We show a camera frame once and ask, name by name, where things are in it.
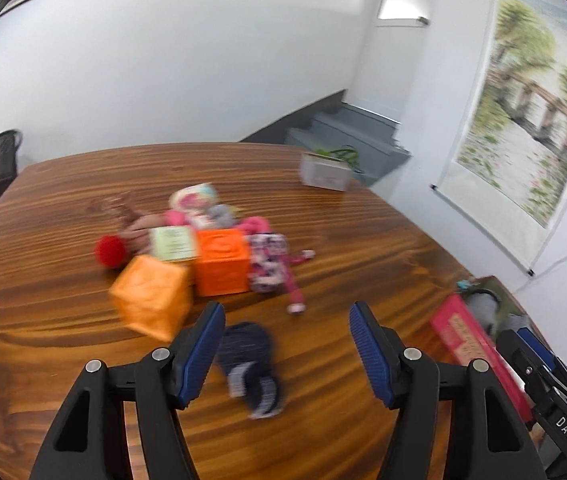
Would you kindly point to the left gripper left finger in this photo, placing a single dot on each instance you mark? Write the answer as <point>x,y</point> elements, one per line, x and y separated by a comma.
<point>87,438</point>

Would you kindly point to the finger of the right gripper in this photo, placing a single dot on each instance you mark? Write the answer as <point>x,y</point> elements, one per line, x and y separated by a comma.
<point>523,359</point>
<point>547,356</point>

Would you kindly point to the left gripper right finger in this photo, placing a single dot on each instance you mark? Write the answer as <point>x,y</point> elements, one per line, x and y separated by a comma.
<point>487,438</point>

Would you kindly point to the grey sock with black balls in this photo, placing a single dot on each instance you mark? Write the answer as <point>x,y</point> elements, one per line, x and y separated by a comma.
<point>484,306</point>

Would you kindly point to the light orange toy cube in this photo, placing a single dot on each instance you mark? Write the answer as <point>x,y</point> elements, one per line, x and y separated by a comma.
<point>153,297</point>

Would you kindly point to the dark navy sock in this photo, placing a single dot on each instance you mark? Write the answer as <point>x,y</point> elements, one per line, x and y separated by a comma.
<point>246,357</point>

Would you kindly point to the red pompom ball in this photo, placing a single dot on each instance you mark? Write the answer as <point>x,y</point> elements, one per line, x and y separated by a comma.
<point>111,252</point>

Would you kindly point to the green white carton box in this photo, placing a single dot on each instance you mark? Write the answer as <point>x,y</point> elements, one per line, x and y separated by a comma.
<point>173,243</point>

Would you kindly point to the dark orange toy cube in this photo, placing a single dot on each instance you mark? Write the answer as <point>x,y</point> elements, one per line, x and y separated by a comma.
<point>222,263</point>

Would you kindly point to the brown stocking bundle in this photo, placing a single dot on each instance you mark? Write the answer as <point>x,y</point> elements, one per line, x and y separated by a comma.
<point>133,224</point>

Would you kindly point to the pink foam curler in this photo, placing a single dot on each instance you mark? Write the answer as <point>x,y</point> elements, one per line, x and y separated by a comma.
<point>175,217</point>
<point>253,225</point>

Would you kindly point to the grey yellow sock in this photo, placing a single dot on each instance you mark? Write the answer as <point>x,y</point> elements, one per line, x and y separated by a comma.
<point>223,216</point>

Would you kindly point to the grey knit pouch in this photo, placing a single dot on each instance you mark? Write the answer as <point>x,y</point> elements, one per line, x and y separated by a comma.
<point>513,321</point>

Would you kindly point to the pink rimmed storage box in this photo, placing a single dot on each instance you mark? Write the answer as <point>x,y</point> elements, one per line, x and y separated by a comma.
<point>467,341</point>

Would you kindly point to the teal binder clip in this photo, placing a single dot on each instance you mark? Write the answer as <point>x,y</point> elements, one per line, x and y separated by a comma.
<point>465,285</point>

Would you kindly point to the landscape scroll painting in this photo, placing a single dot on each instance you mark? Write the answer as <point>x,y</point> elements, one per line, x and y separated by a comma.
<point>508,172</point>

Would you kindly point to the green shopping bag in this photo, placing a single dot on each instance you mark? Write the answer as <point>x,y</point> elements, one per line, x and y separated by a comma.
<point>346,154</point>

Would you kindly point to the grey tin box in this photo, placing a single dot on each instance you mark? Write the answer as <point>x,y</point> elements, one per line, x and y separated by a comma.
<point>320,171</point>

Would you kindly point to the grey staircase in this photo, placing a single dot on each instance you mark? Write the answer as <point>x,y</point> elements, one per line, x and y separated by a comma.
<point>331,123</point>

